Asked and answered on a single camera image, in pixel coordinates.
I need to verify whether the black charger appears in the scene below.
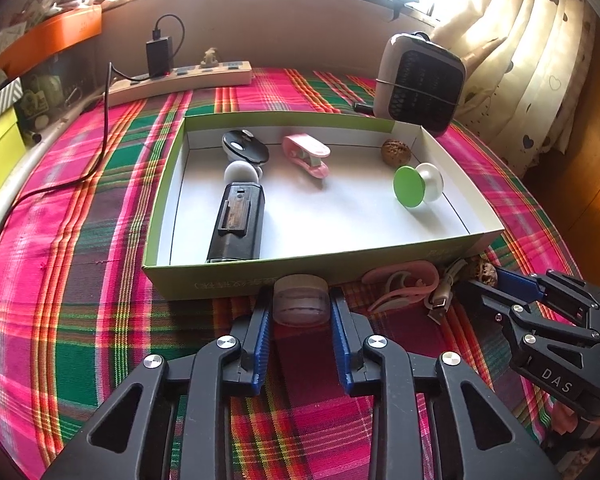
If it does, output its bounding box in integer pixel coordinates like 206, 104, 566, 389
146, 36, 173, 78

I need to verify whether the black power strip cable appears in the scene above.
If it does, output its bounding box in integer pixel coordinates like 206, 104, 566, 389
10, 62, 151, 201

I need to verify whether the black charger cable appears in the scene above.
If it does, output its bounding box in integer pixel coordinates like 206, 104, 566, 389
152, 14, 186, 61

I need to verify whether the green capped white puck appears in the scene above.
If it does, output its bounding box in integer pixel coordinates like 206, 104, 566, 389
393, 162, 444, 207

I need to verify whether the person's right hand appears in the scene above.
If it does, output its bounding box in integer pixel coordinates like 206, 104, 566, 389
550, 400, 581, 436

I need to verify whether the white rolled paper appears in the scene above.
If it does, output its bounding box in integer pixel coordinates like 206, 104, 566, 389
0, 87, 111, 261

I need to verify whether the pink green plaid tablecloth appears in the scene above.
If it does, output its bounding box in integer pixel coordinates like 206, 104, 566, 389
0, 66, 581, 480

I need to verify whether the brown walnut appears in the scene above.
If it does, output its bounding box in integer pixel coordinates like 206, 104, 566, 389
381, 140, 406, 165
467, 259, 498, 288

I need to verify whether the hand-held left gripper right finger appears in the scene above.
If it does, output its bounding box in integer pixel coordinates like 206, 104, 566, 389
328, 285, 563, 480

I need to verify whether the beige usb cable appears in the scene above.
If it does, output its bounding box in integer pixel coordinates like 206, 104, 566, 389
424, 257, 473, 323

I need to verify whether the cream heart print curtain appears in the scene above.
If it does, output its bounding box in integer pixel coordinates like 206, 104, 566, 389
430, 0, 598, 178

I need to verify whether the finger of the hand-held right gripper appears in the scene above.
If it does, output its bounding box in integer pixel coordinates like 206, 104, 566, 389
495, 266, 600, 327
457, 280, 600, 362

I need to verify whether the striped grey box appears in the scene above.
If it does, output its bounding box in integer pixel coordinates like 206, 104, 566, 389
0, 79, 25, 133

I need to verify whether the black rectangular device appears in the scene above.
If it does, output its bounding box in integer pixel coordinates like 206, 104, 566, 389
205, 182, 266, 264

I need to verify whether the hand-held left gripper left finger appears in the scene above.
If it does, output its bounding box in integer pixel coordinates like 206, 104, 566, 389
40, 285, 273, 480

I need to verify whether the black and white round gadget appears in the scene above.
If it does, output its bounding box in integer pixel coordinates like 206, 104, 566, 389
221, 130, 271, 165

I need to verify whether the green label glass jar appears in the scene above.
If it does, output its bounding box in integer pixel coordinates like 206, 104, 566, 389
22, 75, 63, 116

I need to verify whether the pale pink looped clip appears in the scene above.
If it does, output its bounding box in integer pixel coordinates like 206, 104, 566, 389
362, 260, 440, 313

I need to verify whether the black window latch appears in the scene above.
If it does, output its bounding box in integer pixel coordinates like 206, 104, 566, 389
389, 0, 421, 21

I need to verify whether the beige power strip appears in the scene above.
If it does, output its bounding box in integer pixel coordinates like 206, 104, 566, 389
102, 60, 253, 108

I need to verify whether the white and black heater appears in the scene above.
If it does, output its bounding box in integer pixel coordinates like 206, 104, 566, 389
372, 31, 467, 138

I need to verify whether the green cardboard box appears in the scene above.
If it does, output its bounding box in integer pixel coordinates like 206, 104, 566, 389
141, 110, 506, 302

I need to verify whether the small translucent jar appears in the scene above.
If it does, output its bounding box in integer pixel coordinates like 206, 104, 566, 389
271, 274, 331, 327

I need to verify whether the grey egg-shaped ball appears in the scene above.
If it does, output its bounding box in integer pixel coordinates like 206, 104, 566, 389
223, 161, 263, 187

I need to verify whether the orange box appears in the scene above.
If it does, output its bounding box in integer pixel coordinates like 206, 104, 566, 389
0, 5, 103, 73

